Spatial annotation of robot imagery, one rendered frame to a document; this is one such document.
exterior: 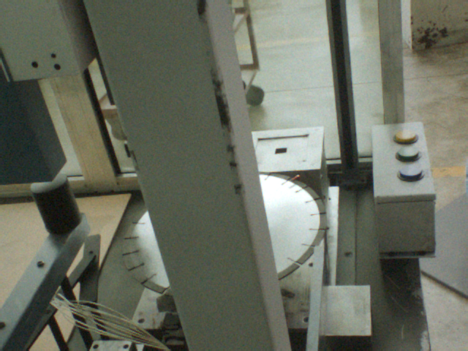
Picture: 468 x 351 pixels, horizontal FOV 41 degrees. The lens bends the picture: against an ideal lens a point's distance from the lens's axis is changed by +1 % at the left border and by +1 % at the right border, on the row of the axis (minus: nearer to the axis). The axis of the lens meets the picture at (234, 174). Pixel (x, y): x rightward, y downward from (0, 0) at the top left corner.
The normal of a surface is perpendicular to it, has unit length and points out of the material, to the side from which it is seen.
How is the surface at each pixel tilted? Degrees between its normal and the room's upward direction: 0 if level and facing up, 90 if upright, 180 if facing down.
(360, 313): 0
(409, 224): 90
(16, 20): 90
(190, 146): 90
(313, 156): 0
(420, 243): 90
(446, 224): 0
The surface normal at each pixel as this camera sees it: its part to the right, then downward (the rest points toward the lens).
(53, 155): 0.97, -0.06
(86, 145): -0.16, 0.54
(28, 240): -0.17, -0.84
